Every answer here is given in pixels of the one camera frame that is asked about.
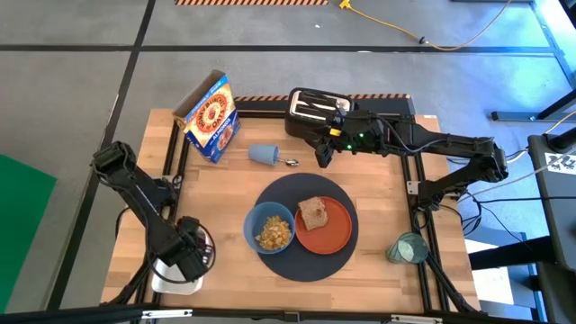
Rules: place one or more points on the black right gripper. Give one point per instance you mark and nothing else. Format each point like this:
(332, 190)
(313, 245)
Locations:
(360, 135)

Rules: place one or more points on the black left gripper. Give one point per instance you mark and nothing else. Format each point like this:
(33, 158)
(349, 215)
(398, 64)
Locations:
(189, 252)

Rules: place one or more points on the black chrome toaster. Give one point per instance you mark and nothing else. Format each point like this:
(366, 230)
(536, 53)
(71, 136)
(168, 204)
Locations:
(301, 128)

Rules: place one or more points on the metal spoon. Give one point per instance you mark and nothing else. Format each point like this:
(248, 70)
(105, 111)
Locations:
(291, 162)

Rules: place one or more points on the small blue plastic cup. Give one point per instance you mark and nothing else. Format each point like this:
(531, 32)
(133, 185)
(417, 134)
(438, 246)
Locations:
(262, 154)

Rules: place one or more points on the brown bread slice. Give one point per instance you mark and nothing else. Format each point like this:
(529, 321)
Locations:
(312, 213)

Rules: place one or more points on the honey oats cereal box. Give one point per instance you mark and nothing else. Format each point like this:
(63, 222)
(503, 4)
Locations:
(209, 121)

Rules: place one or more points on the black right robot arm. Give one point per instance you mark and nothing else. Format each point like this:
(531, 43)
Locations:
(450, 144)

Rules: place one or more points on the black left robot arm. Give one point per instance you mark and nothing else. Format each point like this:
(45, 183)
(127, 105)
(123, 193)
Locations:
(135, 189)

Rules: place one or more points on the white rectangular tray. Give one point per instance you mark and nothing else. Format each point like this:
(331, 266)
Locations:
(171, 285)

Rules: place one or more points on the round dark woven placemat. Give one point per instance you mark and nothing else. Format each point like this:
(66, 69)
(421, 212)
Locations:
(306, 184)

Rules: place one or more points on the blue bowl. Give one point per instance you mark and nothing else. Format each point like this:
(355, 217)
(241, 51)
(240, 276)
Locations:
(252, 225)

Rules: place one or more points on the cereal flakes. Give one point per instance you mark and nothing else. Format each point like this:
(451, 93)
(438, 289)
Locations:
(274, 234)

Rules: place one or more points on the orange plate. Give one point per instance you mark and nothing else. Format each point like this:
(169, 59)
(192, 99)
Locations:
(333, 234)

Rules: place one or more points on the black rig crossbeam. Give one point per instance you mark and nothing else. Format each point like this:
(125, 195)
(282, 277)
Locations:
(67, 315)

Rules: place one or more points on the green glass tumbler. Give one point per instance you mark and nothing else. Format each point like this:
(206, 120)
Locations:
(407, 248)

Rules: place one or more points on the orange black floor hazard tape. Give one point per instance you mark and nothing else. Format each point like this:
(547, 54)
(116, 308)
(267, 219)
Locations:
(252, 2)

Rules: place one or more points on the green floor mat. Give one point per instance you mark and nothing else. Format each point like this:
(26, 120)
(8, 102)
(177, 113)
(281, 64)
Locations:
(22, 225)

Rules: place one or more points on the white fiducial tag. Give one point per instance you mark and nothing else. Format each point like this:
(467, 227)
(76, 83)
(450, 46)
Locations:
(560, 163)

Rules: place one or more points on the black cart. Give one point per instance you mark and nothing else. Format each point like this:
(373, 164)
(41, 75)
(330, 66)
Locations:
(558, 216)

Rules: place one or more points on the black metal table frame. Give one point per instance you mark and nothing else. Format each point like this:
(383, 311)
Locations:
(391, 108)

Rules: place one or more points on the silver metal bracket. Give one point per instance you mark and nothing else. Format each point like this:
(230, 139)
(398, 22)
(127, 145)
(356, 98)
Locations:
(166, 314)
(416, 319)

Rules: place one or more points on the blue metal table frame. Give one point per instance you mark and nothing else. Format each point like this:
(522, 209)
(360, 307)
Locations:
(513, 116)

